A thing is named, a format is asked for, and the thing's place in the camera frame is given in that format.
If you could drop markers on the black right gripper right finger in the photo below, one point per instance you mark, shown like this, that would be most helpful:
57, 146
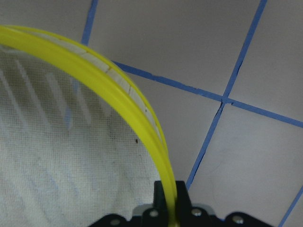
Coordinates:
187, 214

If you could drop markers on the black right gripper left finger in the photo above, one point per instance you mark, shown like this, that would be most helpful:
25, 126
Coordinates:
157, 214

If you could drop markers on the yellow bamboo steamer basket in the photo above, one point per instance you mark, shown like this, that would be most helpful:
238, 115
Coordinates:
78, 139

